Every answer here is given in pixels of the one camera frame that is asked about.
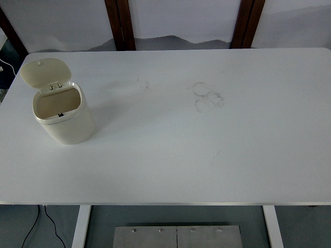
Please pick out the grey metal plate with screws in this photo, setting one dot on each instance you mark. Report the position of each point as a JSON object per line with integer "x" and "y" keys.
{"x": 155, "y": 237}

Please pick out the white table leg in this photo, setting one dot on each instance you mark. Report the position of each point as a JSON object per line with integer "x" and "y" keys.
{"x": 273, "y": 227}
{"x": 81, "y": 227}

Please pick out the landscape print screen panel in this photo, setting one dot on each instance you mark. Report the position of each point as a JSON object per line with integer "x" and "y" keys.
{"x": 67, "y": 23}
{"x": 297, "y": 20}
{"x": 181, "y": 20}

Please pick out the cream plastic trash bin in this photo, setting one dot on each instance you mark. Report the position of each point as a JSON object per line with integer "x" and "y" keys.
{"x": 67, "y": 126}

